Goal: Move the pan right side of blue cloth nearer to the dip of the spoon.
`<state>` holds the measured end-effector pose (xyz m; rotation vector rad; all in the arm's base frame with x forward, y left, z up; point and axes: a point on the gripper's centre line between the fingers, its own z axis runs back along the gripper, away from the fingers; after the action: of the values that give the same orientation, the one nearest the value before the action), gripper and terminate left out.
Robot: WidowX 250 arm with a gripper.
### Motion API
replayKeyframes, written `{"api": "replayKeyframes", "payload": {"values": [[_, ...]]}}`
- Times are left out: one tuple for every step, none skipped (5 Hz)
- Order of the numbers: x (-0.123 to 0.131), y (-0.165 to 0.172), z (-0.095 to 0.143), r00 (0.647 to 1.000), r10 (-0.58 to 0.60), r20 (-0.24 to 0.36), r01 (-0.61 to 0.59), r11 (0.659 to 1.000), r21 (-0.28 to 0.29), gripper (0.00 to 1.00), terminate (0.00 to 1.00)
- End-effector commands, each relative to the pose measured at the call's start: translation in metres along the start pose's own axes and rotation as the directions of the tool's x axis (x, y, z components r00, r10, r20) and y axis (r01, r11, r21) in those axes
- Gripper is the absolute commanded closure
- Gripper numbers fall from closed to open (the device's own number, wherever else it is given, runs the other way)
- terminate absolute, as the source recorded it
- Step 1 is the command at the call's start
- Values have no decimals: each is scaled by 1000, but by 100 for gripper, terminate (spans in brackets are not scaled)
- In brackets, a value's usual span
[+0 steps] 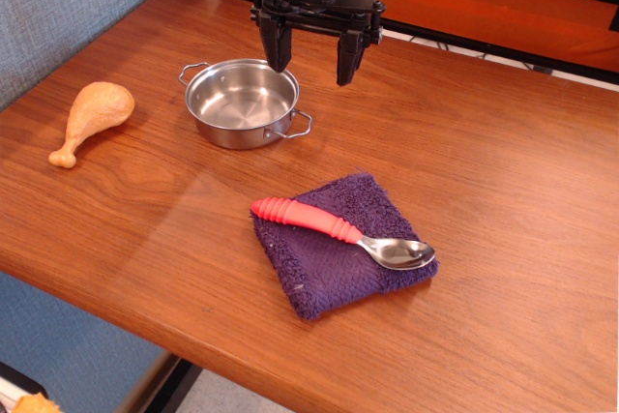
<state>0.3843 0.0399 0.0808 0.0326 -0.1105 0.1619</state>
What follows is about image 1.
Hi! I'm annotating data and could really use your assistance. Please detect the small stainless steel pot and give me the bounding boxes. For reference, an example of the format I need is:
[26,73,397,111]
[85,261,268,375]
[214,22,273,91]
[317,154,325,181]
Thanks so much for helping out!
[178,58,313,150]

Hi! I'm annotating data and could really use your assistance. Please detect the red handled metal spoon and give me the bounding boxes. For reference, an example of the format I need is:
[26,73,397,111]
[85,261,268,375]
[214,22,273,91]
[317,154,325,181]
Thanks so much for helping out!
[251,197,436,271]

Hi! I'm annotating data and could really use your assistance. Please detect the plastic toy chicken drumstick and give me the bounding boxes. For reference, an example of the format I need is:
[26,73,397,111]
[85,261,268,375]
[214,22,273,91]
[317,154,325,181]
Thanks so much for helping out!
[48,81,135,169]

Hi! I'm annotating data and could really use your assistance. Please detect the purple folded cloth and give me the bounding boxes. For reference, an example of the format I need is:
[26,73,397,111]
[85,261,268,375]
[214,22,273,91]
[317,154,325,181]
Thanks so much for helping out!
[251,173,439,320]

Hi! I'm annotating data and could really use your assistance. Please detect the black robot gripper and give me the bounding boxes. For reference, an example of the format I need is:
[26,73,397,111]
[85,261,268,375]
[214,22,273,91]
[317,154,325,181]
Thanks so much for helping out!
[252,0,386,86]

